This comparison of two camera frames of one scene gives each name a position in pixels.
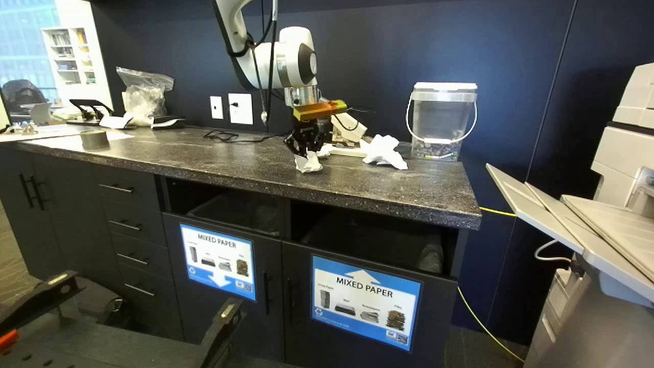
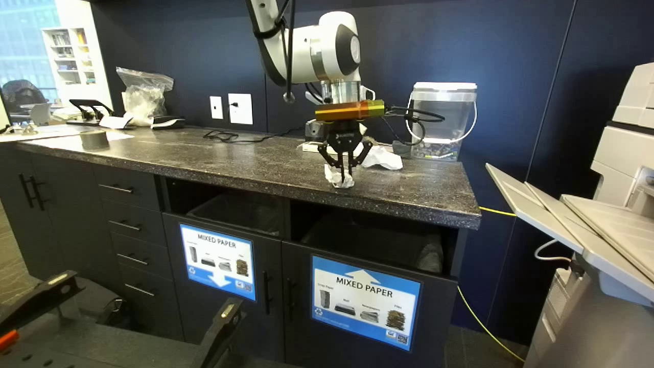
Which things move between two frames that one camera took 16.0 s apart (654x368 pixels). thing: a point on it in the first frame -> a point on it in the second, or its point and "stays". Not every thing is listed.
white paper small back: [383, 152] -> [334, 174]
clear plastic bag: [143, 92] stays
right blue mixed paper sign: [364, 303] stays
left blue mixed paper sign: [219, 260] stays
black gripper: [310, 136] -> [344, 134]
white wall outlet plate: [239, 109] stays
